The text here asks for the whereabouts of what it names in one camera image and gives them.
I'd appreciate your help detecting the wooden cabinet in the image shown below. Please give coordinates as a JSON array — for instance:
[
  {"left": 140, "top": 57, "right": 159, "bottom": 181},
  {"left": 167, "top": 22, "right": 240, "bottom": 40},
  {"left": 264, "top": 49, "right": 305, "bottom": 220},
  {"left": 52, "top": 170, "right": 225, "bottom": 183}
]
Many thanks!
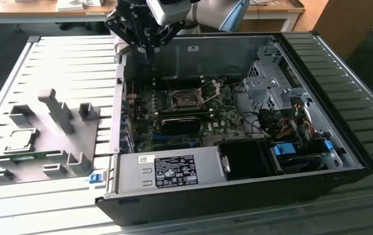
[{"left": 293, "top": 0, "right": 373, "bottom": 62}]

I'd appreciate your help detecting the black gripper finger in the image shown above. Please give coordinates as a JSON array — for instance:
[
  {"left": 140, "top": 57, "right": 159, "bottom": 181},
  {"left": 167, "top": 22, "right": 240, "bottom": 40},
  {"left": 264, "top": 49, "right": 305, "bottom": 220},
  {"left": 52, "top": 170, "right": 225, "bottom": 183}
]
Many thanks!
[
  {"left": 104, "top": 12, "right": 156, "bottom": 66},
  {"left": 155, "top": 21, "right": 187, "bottom": 53}
]

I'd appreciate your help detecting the grey power supply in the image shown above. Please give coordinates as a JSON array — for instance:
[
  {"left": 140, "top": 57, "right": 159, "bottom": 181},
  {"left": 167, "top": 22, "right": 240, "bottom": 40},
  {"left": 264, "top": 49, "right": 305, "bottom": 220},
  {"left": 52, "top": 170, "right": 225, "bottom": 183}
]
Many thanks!
[{"left": 116, "top": 146, "right": 232, "bottom": 194}]

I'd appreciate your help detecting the black fan shroud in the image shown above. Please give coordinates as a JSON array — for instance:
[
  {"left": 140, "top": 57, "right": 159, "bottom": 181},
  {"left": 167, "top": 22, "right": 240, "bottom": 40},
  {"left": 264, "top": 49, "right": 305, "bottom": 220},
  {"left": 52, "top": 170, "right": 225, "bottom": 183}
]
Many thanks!
[{"left": 217, "top": 139, "right": 284, "bottom": 182}]

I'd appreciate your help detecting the coloured power wire bundle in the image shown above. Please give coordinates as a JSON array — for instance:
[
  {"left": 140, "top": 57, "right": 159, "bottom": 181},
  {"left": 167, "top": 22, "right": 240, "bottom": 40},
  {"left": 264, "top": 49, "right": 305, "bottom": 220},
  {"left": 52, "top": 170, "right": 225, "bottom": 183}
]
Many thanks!
[{"left": 271, "top": 102, "right": 315, "bottom": 145}]

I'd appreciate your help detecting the CPU socket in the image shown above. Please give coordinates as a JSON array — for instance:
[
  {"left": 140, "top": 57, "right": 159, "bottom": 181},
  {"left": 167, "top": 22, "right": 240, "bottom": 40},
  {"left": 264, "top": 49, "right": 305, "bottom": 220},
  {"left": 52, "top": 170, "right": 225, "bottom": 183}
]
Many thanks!
[{"left": 169, "top": 88, "right": 205, "bottom": 110}]

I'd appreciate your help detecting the wooden desk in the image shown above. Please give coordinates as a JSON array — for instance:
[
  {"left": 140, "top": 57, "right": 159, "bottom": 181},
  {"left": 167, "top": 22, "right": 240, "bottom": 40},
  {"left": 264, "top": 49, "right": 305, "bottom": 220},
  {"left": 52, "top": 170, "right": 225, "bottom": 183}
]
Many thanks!
[{"left": 0, "top": 0, "right": 307, "bottom": 32}]

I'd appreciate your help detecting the silver CPU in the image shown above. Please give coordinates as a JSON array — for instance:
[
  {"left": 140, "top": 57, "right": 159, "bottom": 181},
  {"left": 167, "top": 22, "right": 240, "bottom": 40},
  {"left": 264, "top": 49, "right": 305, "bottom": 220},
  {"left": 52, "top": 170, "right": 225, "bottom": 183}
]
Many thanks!
[{"left": 4, "top": 128, "right": 40, "bottom": 154}]

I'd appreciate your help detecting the green RAM stick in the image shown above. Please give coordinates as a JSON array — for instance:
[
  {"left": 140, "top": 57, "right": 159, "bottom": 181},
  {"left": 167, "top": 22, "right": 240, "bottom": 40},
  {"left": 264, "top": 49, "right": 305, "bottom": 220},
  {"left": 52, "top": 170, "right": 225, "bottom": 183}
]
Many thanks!
[{"left": 0, "top": 150, "right": 60, "bottom": 164}]

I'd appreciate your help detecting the black PC case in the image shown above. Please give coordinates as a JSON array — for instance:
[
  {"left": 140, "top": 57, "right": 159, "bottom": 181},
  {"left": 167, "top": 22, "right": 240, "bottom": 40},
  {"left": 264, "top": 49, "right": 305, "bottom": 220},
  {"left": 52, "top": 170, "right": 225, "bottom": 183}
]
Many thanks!
[{"left": 95, "top": 31, "right": 373, "bottom": 227}]

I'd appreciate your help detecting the metal drive cage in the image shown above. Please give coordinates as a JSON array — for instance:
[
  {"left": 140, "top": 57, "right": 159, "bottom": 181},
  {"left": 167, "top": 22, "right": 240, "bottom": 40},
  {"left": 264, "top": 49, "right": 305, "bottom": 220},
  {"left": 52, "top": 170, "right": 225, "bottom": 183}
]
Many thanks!
[{"left": 241, "top": 36, "right": 313, "bottom": 111}]

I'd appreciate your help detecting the blue plastic clip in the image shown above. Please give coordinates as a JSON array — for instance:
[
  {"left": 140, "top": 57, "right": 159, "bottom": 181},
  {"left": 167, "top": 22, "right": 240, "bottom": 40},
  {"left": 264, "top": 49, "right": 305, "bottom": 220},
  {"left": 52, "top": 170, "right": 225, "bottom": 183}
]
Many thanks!
[{"left": 88, "top": 173, "right": 104, "bottom": 184}]

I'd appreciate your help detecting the blue disk carrier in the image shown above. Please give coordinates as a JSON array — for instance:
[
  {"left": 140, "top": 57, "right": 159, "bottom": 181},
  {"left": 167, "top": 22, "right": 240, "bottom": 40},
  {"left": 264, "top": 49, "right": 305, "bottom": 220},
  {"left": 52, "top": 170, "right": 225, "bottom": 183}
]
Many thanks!
[{"left": 269, "top": 142, "right": 297, "bottom": 157}]

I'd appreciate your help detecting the blue plastic latch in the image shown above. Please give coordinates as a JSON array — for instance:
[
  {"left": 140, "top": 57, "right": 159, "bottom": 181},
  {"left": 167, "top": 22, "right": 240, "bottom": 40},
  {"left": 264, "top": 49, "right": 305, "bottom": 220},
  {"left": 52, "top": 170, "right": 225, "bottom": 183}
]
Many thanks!
[{"left": 323, "top": 138, "right": 335, "bottom": 154}]

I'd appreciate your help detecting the grey parts rack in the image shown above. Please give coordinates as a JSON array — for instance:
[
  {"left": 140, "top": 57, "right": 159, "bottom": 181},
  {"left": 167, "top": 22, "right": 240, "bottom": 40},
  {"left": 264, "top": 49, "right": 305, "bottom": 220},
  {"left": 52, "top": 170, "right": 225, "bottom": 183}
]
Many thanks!
[{"left": 0, "top": 88, "right": 101, "bottom": 188}]

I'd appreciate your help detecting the green motherboard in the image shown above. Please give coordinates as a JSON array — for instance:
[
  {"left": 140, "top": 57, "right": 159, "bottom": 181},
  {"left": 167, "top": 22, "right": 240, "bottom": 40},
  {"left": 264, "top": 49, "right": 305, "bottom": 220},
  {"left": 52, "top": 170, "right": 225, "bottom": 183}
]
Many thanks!
[{"left": 123, "top": 79, "right": 256, "bottom": 154}]

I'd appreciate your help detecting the thin metal locking lever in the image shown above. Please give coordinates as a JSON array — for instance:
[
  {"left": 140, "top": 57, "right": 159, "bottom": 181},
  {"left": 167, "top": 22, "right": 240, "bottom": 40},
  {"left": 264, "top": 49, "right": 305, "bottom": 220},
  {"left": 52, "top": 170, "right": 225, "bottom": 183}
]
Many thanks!
[{"left": 161, "top": 72, "right": 175, "bottom": 95}]

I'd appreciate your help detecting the black graphics card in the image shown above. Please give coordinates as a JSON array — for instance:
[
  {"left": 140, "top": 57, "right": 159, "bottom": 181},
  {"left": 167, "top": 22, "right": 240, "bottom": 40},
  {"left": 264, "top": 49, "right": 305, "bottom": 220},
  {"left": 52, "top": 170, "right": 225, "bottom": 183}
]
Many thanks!
[{"left": 159, "top": 117, "right": 204, "bottom": 135}]

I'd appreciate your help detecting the metal socket cover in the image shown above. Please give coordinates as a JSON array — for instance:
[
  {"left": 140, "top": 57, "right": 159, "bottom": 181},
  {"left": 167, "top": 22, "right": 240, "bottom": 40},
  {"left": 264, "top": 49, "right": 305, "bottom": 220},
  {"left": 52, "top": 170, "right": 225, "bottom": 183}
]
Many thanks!
[{"left": 196, "top": 79, "right": 225, "bottom": 109}]

